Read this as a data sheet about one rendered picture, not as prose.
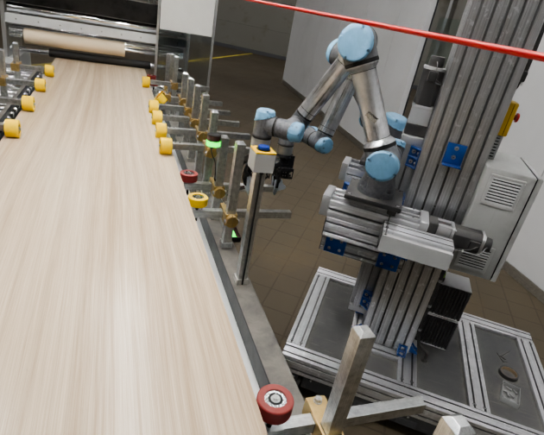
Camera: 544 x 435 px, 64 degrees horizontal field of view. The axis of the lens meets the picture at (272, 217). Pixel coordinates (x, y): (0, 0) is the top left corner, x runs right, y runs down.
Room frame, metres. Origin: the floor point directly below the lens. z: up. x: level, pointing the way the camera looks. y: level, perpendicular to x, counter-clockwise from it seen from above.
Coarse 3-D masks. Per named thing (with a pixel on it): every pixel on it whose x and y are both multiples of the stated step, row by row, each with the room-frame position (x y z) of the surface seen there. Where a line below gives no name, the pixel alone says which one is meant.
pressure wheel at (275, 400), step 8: (272, 384) 0.70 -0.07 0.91; (264, 392) 0.68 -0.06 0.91; (272, 392) 0.68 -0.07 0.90; (280, 392) 0.69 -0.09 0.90; (288, 392) 0.69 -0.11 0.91; (256, 400) 0.66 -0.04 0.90; (264, 400) 0.65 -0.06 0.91; (272, 400) 0.66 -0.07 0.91; (280, 400) 0.66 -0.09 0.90; (288, 400) 0.67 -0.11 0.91; (264, 408) 0.64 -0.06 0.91; (272, 408) 0.64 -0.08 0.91; (280, 408) 0.64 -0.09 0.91; (288, 408) 0.65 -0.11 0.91; (264, 416) 0.63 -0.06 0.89; (272, 416) 0.63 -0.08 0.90; (280, 416) 0.63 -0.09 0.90; (288, 416) 0.64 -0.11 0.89; (272, 424) 0.63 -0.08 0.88; (280, 424) 0.63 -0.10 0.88
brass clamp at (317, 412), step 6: (324, 396) 0.77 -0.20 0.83; (306, 402) 0.75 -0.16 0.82; (312, 402) 0.74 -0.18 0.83; (324, 402) 0.75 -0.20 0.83; (306, 408) 0.74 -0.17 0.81; (312, 408) 0.73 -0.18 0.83; (318, 408) 0.73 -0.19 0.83; (324, 408) 0.73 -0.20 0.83; (312, 414) 0.71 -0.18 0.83; (318, 414) 0.71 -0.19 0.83; (318, 420) 0.70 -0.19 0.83; (318, 426) 0.68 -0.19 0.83; (312, 432) 0.70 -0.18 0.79; (318, 432) 0.68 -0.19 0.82; (324, 432) 0.67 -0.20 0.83; (342, 432) 0.68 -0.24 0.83
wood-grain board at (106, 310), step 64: (64, 64) 3.66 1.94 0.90; (64, 128) 2.10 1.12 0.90; (128, 128) 2.31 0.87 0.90; (0, 192) 1.32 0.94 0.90; (64, 192) 1.41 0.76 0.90; (128, 192) 1.51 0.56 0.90; (0, 256) 0.97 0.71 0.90; (64, 256) 1.02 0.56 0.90; (128, 256) 1.09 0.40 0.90; (192, 256) 1.15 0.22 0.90; (0, 320) 0.74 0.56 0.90; (64, 320) 0.78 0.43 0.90; (128, 320) 0.82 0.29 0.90; (192, 320) 0.86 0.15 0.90; (0, 384) 0.58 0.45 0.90; (64, 384) 0.61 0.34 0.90; (128, 384) 0.64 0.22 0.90; (192, 384) 0.67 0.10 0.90
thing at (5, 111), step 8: (32, 72) 3.40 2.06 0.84; (24, 88) 2.94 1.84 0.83; (32, 88) 3.23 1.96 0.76; (16, 96) 2.70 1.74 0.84; (8, 104) 2.49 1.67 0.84; (0, 112) 2.32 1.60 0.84; (8, 112) 2.41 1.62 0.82; (16, 112) 2.64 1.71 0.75; (0, 120) 2.22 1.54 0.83; (0, 136) 2.19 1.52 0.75
